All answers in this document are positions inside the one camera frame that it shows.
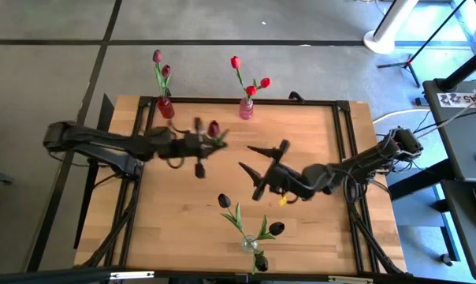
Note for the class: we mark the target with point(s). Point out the black artificial tulip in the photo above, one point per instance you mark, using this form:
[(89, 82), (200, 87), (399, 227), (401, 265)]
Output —
[(224, 200), (261, 262), (276, 228)]

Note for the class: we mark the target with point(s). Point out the thick black pole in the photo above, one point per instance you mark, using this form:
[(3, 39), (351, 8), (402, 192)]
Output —
[(466, 69)]

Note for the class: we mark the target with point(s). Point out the small grey floor box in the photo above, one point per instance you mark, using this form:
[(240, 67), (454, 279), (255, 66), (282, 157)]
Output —
[(421, 101)]

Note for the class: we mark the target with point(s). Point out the black aluminium table frame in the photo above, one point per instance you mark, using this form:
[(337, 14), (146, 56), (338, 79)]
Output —
[(206, 100)]

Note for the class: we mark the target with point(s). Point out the dark grey desk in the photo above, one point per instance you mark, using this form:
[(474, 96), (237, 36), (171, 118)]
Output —
[(458, 150)]

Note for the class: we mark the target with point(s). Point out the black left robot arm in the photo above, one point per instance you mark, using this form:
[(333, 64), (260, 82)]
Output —
[(104, 140)]

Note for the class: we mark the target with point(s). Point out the pink ribbed glass vase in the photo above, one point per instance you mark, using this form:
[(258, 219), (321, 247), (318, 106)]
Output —
[(246, 110)]

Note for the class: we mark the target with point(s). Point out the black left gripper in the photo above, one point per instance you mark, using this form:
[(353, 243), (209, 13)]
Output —
[(187, 146)]

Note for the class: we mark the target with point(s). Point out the clear ribbed glass vase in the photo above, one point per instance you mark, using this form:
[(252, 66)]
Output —
[(249, 244)]

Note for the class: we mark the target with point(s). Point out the thin black tripod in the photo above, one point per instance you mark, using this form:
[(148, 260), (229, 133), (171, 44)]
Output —
[(409, 62)]

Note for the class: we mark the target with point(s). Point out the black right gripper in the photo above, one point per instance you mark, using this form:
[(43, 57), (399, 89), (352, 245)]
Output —
[(285, 179)]

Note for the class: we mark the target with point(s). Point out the black hook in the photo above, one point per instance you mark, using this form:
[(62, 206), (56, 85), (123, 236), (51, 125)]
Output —
[(297, 95)]

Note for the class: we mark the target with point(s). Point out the black caster wheel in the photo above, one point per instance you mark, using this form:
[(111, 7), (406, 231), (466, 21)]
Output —
[(445, 259)]

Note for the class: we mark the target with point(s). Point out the white floor stand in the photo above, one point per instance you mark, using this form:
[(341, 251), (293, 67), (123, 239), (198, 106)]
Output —
[(380, 44)]

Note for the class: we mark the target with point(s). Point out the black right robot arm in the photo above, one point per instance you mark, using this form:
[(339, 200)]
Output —
[(360, 161)]

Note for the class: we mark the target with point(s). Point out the black flat panel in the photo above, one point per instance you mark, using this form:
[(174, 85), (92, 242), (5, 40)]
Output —
[(106, 111)]

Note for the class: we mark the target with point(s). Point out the yellow tag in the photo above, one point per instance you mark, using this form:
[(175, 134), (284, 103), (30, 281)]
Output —
[(283, 201)]

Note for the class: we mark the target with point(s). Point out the silver aluminium bracket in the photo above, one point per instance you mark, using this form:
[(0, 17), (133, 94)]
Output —
[(350, 280), (131, 275)]

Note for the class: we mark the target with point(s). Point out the red ribbed glass vase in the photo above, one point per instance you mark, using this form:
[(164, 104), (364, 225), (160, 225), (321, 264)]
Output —
[(166, 109)]

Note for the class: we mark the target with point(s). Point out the white printed label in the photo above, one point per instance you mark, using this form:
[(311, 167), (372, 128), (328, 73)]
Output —
[(454, 99)]

